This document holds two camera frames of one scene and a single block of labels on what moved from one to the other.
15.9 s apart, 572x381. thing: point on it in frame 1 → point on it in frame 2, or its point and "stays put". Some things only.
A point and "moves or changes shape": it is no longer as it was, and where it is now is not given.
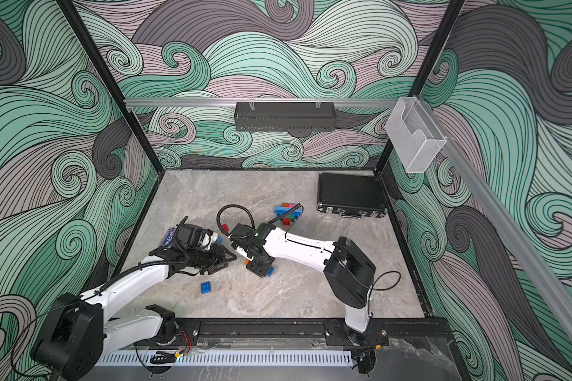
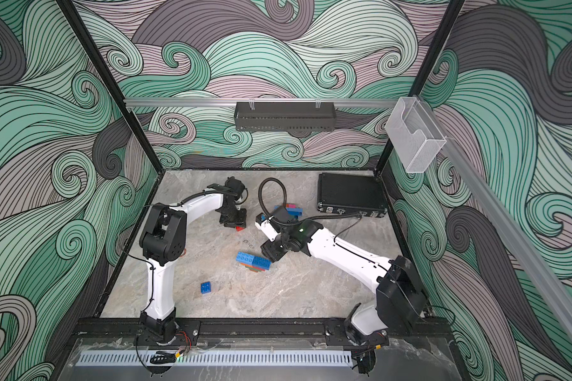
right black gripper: (260, 271) → (269, 250)
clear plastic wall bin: (416, 139) stays put
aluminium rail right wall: (514, 244) stays put
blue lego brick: (280, 210) moves or changes shape
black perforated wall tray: (285, 116) stays put
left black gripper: (218, 259) → (241, 223)
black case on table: (351, 195) stays put
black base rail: (382, 331) stays put
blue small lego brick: (206, 287) stays put
